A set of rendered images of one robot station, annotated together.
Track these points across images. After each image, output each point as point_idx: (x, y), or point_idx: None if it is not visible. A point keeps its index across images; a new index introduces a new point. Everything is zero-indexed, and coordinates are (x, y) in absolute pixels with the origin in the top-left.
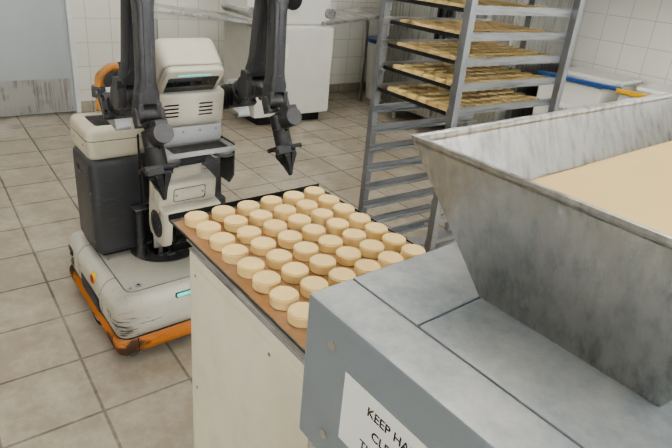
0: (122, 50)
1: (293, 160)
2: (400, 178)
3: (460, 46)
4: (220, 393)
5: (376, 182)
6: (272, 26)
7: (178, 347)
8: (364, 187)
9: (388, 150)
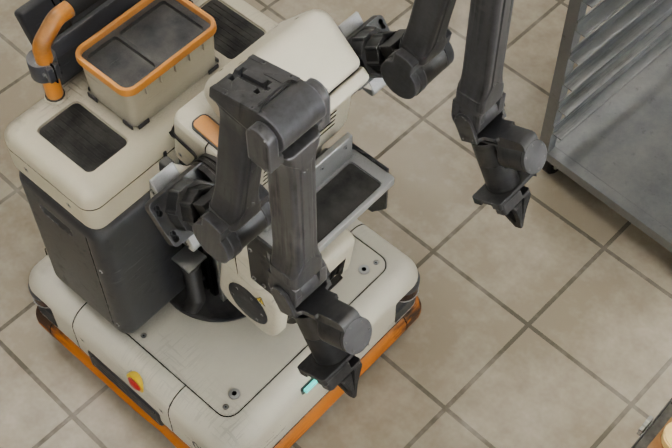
0: (226, 187)
1: (525, 207)
2: (629, 5)
3: None
4: None
5: (589, 37)
6: (487, 18)
7: (304, 435)
8: (568, 56)
9: None
